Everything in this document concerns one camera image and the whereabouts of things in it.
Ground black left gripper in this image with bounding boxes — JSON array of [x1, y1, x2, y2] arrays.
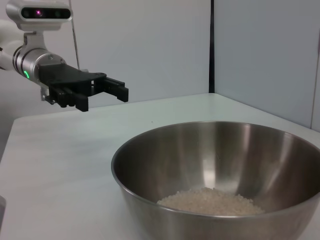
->
[[37, 63, 130, 113]]

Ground stainless steel bowl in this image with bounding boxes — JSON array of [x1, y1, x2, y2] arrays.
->
[[111, 121, 320, 240]]

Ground white rice grains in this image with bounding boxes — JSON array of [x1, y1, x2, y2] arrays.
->
[[156, 187, 266, 216]]

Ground left wrist cable with connector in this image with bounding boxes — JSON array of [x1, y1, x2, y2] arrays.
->
[[39, 86, 55, 105]]

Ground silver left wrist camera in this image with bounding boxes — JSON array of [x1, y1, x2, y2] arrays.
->
[[5, 0, 74, 50]]

